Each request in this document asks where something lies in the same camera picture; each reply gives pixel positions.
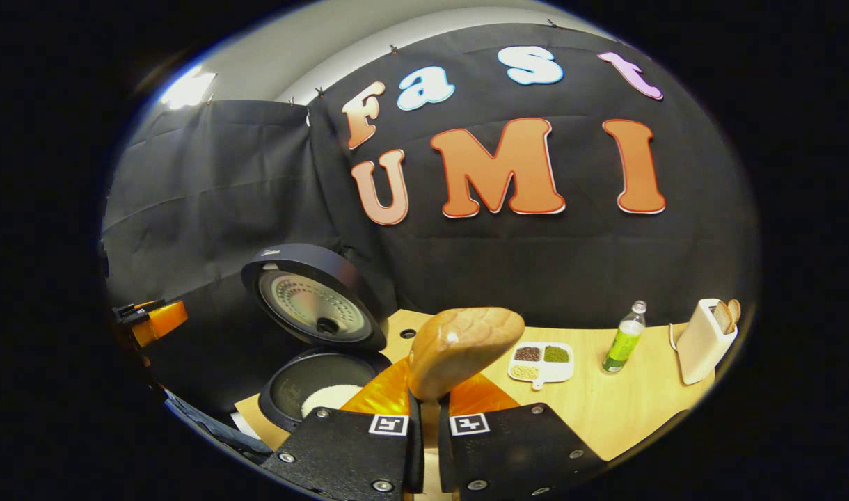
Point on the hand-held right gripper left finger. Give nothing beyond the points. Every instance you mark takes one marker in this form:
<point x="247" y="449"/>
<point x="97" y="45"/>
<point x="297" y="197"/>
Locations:
<point x="341" y="452"/>

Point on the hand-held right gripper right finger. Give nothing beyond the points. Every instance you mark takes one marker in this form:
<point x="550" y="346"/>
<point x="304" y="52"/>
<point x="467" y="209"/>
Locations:
<point x="515" y="445"/>

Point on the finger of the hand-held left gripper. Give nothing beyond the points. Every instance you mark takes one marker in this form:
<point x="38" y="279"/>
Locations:
<point x="163" y="323"/>

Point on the wooden spoon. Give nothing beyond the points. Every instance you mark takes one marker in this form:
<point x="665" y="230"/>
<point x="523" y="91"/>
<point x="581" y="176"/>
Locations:
<point x="466" y="341"/>

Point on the dark grey rice cooker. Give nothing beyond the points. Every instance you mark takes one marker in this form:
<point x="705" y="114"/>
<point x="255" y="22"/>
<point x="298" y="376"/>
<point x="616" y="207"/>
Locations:
<point x="292" y="261"/>

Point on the yellow bean heap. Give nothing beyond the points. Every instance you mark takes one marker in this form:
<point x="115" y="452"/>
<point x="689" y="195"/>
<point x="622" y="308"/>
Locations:
<point x="525" y="372"/>

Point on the white divided dish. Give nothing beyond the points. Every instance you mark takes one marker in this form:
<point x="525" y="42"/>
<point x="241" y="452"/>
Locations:
<point x="541" y="372"/>

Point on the brown bean heap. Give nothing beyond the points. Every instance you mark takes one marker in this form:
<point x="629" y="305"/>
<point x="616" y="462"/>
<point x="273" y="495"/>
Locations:
<point x="527" y="353"/>

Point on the white blue paper sheet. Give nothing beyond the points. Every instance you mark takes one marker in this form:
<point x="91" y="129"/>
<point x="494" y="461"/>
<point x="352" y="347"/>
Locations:
<point x="245" y="426"/>

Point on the green bean heap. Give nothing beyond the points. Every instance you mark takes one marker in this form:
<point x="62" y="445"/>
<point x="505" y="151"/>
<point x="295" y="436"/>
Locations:
<point x="556" y="354"/>

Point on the dark blue cloth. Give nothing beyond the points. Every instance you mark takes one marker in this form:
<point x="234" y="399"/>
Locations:
<point x="209" y="424"/>

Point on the green drink bottle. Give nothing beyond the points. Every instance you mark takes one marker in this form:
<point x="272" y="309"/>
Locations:
<point x="623" y="344"/>

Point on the black backdrop cloth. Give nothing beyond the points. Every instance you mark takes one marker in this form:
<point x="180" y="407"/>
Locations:
<point x="536" y="264"/>

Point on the white toaster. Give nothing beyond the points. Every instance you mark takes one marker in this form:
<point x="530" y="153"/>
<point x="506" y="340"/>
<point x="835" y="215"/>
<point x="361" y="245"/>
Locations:
<point x="699" y="348"/>

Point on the ceiling light panel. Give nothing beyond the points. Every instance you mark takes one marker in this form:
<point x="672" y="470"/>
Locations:
<point x="186" y="89"/>

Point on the toast bread slice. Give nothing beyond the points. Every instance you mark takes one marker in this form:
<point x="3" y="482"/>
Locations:
<point x="723" y="317"/>
<point x="735" y="309"/>

